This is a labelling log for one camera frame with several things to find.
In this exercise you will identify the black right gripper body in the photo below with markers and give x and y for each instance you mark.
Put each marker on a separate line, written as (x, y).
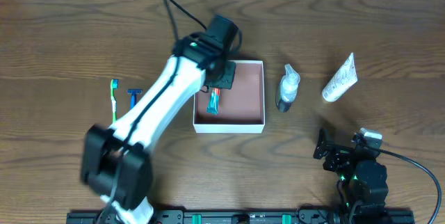
(334, 154)

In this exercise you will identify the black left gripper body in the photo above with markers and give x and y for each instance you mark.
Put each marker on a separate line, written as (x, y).
(222, 78)

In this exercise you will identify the teal red toothpaste tube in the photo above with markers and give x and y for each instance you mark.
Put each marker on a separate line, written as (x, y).
(214, 99)

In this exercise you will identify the white box brown inside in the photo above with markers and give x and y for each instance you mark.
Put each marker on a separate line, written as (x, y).
(241, 109)

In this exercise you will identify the white lotion tube gold cap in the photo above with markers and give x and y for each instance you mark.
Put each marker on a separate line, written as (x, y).
(343, 79)

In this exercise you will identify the blue disposable razor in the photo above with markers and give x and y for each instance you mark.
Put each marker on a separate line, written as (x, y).
(134, 92)

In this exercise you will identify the white green toothbrush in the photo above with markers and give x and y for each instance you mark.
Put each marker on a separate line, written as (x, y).
(113, 87)

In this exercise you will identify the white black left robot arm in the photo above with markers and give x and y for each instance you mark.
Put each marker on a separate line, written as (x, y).
(117, 160)

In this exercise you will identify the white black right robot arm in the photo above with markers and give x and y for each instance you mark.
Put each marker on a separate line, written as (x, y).
(362, 184)

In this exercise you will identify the clear dark foam pump bottle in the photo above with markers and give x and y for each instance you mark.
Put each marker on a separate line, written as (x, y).
(287, 90)

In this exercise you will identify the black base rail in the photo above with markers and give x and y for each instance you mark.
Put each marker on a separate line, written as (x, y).
(301, 216)

